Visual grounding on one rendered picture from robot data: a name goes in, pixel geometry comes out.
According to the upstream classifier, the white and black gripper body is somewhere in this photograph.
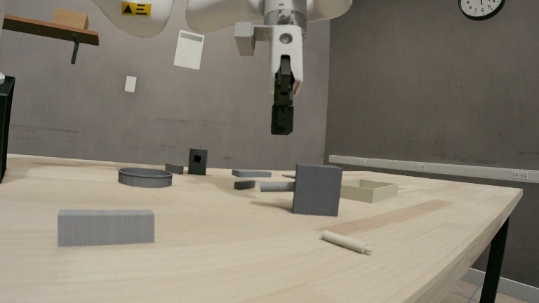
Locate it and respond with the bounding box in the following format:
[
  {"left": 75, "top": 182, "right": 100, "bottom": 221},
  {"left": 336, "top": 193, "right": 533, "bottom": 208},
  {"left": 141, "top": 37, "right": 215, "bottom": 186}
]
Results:
[{"left": 263, "top": 24, "right": 307, "bottom": 96}]

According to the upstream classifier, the grey cylinder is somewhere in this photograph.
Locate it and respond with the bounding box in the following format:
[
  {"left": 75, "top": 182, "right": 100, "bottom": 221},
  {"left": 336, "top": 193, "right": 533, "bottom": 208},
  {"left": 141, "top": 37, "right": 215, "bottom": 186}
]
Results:
[{"left": 260, "top": 181, "right": 295, "bottom": 192}]

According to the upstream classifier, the cream cylindrical pin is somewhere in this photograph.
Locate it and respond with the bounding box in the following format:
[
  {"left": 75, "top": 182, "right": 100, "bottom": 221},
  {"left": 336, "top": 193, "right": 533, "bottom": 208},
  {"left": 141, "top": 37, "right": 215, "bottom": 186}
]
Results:
[{"left": 321, "top": 230, "right": 374, "bottom": 254}]

